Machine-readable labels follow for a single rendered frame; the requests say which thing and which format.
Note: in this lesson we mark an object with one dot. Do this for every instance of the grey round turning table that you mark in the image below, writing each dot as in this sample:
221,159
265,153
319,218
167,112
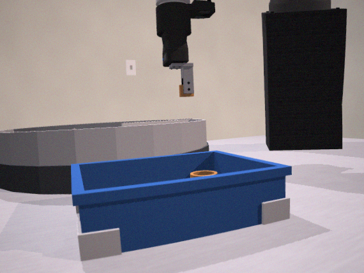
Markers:
39,160

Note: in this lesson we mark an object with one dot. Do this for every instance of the bronze bushing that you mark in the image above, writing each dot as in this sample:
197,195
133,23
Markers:
181,92
202,173

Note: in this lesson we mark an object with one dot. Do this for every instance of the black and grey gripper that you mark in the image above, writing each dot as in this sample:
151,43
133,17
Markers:
173,25

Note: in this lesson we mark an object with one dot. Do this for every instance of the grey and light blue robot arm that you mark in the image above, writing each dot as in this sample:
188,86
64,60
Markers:
298,5

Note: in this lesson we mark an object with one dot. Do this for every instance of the blue open crate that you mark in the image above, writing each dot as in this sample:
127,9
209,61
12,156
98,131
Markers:
128,215

